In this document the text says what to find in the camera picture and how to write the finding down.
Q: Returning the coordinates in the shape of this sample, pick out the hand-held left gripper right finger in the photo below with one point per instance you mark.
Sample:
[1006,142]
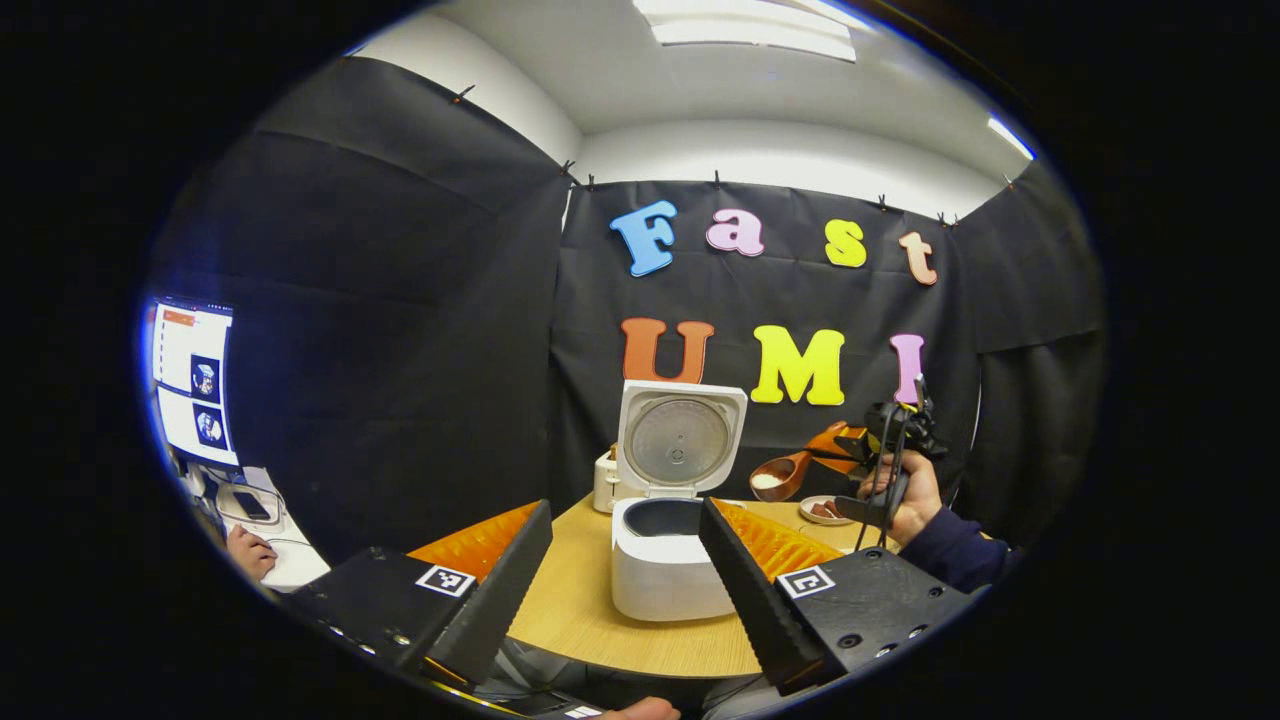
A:
[750,600]

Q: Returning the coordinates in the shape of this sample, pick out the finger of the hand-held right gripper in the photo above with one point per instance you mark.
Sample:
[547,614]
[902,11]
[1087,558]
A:
[838,445]

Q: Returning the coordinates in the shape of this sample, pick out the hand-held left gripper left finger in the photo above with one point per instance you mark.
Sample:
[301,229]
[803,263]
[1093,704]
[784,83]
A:
[500,600]

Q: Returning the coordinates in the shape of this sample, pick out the brown wooden spoon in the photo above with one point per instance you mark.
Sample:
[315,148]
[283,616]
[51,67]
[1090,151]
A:
[780,478]

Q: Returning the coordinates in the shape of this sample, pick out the white rice cooker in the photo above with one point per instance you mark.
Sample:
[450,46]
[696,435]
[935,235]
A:
[660,570]

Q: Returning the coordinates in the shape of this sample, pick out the brown meat piece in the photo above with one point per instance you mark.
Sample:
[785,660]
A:
[822,510]

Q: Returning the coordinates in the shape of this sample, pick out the white round plate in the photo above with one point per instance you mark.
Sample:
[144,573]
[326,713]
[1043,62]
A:
[812,520]

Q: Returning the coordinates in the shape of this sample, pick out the white toaster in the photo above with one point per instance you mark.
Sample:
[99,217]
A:
[605,485]

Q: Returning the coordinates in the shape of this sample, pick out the white side desk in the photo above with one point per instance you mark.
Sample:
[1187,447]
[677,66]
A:
[295,560]

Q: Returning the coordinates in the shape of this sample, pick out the black phone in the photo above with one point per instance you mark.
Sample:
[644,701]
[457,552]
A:
[250,505]

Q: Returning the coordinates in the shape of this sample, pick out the black backdrop cloth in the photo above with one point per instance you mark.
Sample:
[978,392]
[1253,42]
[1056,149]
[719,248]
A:
[400,350]

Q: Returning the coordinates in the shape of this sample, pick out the small ceiling light panel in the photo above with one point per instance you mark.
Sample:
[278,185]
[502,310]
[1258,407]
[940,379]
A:
[1010,138]

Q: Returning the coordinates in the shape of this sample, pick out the computer monitor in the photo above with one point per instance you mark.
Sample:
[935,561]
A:
[195,380]

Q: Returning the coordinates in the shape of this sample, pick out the large ceiling light panel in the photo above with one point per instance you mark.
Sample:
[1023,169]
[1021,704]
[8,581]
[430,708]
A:
[750,25]

